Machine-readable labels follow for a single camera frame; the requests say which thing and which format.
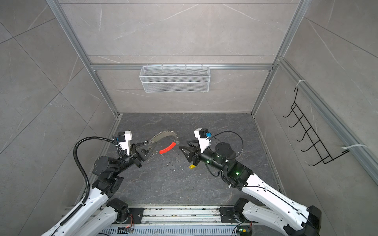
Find left black corrugated cable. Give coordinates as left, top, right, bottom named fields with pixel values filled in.
left=58, top=136, right=119, bottom=225

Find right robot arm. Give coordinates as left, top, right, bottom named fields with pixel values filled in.
left=179, top=142, right=322, bottom=236

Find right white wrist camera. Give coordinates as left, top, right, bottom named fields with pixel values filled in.
left=194, top=128, right=212, bottom=153

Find right black camera cable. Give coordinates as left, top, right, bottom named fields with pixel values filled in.
left=211, top=131, right=244, bottom=157

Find white wire mesh basket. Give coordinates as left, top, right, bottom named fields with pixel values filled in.
left=139, top=65, right=211, bottom=93

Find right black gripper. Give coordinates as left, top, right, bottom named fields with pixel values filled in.
left=181, top=139, right=228, bottom=174

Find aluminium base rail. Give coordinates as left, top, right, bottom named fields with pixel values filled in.
left=64, top=206, right=296, bottom=236

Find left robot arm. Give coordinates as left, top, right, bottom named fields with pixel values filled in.
left=44, top=140, right=156, bottom=236

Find black wire hook rack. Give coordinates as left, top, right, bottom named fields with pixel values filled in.
left=283, top=87, right=350, bottom=167

